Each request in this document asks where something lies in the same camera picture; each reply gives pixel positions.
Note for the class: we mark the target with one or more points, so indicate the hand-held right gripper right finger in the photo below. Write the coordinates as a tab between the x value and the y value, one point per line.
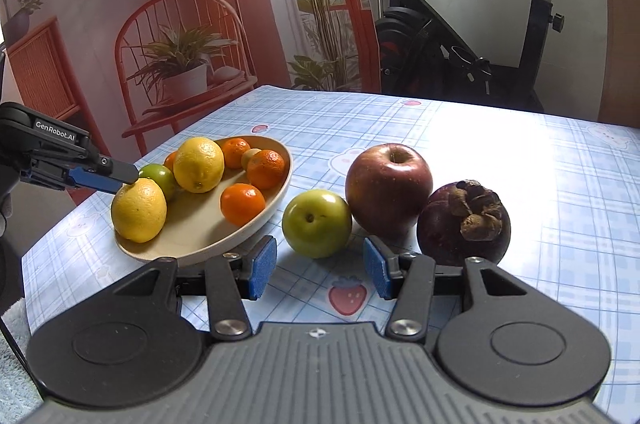
376	271

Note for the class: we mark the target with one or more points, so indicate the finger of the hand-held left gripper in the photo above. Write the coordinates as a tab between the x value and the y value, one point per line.
90	178

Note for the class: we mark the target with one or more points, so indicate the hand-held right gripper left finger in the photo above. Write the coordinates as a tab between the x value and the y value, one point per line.
265	266

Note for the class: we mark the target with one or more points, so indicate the yellow lemon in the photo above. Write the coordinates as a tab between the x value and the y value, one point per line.
139	210
198	164

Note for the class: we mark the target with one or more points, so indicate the green apple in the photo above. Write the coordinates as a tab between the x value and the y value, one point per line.
160	178
315	224

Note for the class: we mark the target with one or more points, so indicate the orange tangerine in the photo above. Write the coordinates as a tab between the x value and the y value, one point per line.
242	204
234	152
170	161
267	169

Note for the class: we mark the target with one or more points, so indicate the cream round plate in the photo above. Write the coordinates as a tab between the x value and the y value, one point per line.
200	229

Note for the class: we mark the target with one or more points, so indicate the brown longan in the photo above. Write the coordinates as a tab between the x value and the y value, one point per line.
248	158

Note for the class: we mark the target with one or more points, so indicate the red apple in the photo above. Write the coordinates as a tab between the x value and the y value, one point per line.
387	189

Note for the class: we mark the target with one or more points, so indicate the dark purple mangosteen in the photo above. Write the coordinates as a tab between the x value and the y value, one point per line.
450	229

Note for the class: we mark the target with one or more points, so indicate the blue checked tablecloth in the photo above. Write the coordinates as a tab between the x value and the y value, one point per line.
500	129

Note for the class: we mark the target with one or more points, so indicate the grey towel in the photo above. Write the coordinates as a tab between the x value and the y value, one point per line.
12	374

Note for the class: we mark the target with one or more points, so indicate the black exercise bike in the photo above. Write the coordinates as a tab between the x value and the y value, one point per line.
410	44

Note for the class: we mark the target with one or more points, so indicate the light wooden cabinet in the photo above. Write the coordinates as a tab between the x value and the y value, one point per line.
620	29

